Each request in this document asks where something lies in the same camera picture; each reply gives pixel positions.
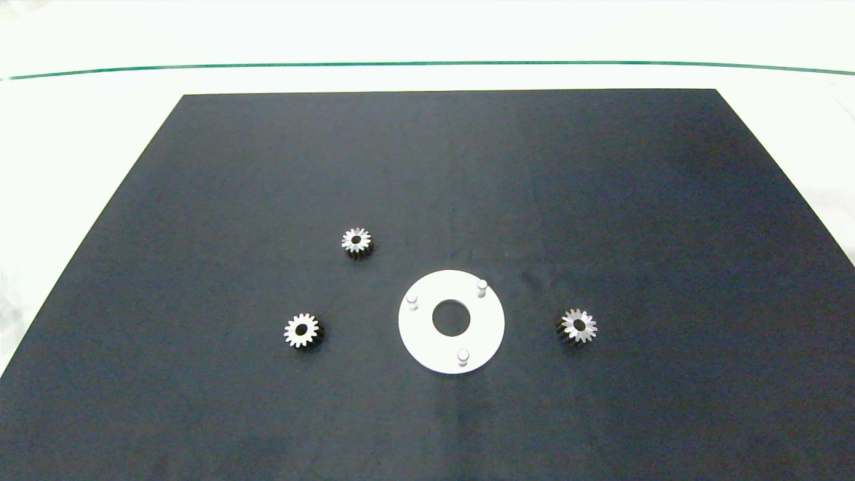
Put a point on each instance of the small steel planetary gear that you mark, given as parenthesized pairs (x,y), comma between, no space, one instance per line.
(589,326)
(347,240)
(290,330)

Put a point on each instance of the round white carrier plate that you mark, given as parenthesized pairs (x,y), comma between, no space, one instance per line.
(417,334)

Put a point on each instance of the dark rectangular mat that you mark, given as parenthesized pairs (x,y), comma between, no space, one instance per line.
(601,200)

